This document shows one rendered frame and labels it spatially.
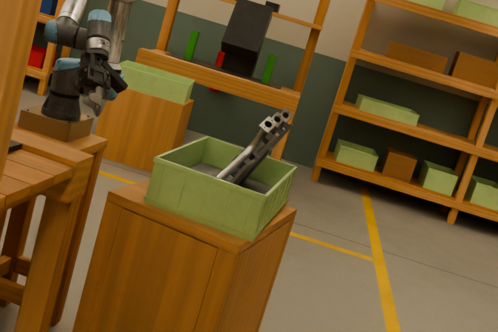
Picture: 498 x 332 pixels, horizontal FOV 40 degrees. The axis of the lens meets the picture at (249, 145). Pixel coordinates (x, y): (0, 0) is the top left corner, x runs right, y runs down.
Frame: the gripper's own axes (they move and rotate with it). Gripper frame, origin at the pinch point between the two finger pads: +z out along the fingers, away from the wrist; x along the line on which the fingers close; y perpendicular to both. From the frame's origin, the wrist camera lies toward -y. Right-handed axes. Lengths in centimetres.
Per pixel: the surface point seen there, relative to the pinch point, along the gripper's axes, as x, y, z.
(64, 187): -23.8, -3.0, 18.4
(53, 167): -17.2, 5.0, 14.9
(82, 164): -19.7, -6.9, 10.3
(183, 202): -3.7, -37.5, 21.5
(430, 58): -124, -456, -231
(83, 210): -71, -39, 10
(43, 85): -445, -207, -236
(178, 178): -2.0, -34.1, 14.1
